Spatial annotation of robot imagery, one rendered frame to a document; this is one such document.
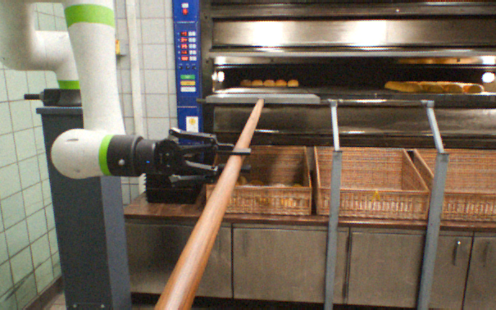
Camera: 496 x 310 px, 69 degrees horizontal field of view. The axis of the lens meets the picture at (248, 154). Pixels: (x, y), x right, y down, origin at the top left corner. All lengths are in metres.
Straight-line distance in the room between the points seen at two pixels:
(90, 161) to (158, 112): 1.64
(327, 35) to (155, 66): 1.07
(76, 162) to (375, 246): 1.55
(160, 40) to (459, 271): 2.11
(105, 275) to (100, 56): 0.86
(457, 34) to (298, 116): 1.02
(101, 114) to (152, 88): 1.49
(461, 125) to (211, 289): 1.76
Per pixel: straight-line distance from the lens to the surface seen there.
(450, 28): 2.50
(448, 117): 2.52
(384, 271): 2.09
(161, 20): 2.41
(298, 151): 2.30
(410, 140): 2.46
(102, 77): 0.97
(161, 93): 2.41
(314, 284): 2.08
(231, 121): 2.32
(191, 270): 0.38
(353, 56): 2.17
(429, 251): 2.03
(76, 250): 1.52
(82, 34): 0.99
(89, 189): 1.40
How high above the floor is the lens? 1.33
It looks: 13 degrees down
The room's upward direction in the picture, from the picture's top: straight up
